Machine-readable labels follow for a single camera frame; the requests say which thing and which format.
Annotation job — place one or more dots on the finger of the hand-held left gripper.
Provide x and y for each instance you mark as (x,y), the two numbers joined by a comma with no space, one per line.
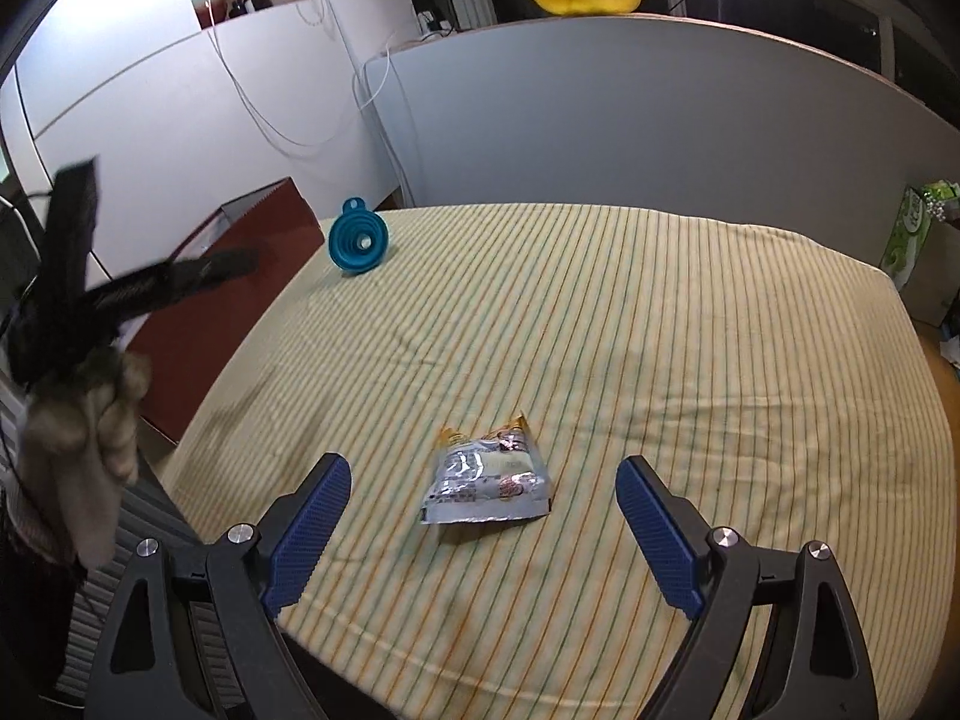
(180,274)

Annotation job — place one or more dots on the silver snack packet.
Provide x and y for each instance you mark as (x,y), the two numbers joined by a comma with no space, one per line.
(487,476)

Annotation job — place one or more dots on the dark bottle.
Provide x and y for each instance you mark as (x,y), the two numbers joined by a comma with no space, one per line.
(255,0)

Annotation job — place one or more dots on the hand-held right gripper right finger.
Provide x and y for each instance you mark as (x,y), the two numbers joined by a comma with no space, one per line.
(660,532)

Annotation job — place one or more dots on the person's left hand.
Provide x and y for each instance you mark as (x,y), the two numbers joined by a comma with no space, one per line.
(82,442)

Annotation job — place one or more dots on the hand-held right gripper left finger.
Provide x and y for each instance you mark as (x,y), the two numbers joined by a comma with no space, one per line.
(307,532)

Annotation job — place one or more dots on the yellow striped blanket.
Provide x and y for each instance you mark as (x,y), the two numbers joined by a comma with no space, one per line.
(600,315)

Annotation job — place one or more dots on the blue folding funnel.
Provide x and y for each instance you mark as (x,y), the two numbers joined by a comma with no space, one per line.
(358,240)

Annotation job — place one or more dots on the green tissue box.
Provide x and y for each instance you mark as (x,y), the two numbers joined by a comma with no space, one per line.
(904,240)

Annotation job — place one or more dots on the white charger plug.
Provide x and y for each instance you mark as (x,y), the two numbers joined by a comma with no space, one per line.
(435,21)

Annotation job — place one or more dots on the red vase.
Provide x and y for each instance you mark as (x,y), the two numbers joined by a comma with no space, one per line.
(208,6)

